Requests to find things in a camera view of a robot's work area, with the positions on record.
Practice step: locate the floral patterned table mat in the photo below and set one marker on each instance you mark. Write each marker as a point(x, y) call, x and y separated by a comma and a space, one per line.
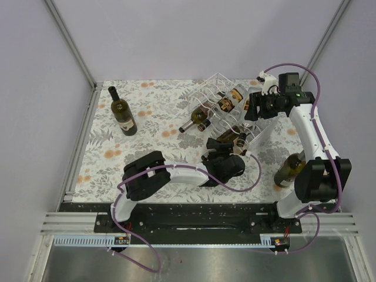
point(160, 108)

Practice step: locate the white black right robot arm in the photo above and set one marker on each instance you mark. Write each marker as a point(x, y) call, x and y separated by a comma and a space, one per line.
point(325, 173)

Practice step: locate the green bottle black neck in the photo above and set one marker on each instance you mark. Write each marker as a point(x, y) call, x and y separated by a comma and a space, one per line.
point(122, 113)

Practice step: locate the clear acrylic wine rack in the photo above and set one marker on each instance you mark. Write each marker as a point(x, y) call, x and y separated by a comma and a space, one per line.
point(212, 90)

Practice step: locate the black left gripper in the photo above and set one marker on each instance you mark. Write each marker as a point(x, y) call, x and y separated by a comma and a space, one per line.
point(225, 148)

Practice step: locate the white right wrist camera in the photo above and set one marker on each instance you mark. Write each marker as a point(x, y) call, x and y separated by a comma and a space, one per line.
point(270, 83)

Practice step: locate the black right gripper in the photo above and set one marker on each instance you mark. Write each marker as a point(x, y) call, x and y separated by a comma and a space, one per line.
point(256, 100)

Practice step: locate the aluminium corner frame post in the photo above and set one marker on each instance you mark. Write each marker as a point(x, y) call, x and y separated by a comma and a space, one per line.
point(67, 37)

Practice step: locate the grey slotted cable duct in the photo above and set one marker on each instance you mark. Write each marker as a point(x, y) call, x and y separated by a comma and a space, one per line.
point(167, 240)

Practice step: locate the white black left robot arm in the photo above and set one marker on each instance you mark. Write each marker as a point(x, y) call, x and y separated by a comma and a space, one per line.
point(144, 177)

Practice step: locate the right aluminium frame post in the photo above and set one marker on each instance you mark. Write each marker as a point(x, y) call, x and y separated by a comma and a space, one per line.
point(329, 32)

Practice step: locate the clear square liquor bottle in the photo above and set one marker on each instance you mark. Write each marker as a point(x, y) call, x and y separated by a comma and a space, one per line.
point(218, 113)

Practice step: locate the green bottle silver neck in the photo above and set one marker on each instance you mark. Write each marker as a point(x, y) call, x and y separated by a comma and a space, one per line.
point(198, 116)

